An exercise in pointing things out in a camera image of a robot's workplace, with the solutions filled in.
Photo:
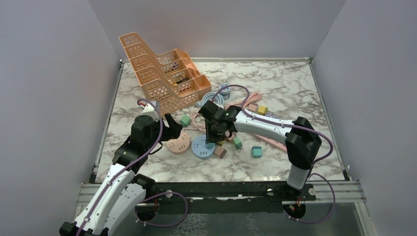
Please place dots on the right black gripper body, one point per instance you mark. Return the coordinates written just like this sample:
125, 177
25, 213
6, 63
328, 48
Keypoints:
213, 133

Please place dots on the dark green usb charger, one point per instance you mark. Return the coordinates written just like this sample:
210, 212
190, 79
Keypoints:
237, 143

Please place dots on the brown pink usb charger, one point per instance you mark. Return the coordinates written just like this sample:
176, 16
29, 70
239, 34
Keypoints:
220, 152

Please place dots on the small pink charger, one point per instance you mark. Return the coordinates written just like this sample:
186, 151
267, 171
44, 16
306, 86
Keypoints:
252, 107

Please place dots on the yellow charger near strip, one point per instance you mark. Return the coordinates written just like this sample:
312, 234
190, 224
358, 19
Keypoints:
262, 110

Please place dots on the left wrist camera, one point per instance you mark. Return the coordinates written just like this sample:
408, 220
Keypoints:
149, 110

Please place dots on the pink power strip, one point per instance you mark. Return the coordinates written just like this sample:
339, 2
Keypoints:
271, 142

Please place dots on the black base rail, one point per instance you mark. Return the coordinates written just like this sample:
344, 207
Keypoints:
217, 197

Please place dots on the blue round power socket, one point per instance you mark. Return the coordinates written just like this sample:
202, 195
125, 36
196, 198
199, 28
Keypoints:
198, 147

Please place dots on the purple power strip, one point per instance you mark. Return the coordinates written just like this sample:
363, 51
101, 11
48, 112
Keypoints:
270, 115

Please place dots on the pink round power socket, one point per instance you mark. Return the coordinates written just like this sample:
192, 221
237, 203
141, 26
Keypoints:
179, 145

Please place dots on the teal blue usb charger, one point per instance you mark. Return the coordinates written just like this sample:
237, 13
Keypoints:
257, 152

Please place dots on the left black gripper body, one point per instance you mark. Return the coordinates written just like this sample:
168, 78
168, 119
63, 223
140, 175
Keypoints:
168, 132

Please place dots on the orange plastic file organizer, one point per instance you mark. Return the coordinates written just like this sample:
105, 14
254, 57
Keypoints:
170, 78

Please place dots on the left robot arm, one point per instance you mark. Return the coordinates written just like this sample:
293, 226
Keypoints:
120, 169

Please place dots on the round blue patterned tin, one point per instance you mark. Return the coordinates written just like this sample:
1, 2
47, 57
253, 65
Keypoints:
225, 90

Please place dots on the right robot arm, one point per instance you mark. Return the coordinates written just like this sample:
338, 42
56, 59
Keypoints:
300, 139

